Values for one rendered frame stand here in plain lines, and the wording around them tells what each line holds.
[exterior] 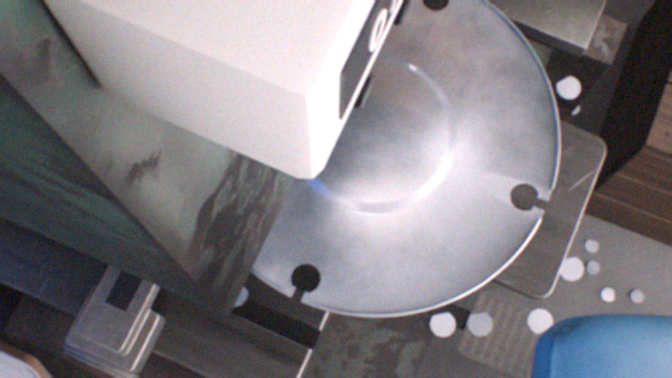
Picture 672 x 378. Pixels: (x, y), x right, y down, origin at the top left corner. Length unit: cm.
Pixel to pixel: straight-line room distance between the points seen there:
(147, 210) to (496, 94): 53
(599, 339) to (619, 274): 126
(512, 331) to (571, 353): 103
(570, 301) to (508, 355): 24
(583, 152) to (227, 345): 33
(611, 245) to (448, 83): 87
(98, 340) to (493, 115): 35
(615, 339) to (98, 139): 17
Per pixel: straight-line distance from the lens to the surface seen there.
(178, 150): 21
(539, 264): 68
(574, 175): 71
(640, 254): 155
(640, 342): 27
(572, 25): 91
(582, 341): 28
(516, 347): 130
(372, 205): 67
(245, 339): 74
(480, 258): 67
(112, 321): 70
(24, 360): 90
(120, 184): 18
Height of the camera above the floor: 143
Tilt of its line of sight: 75 degrees down
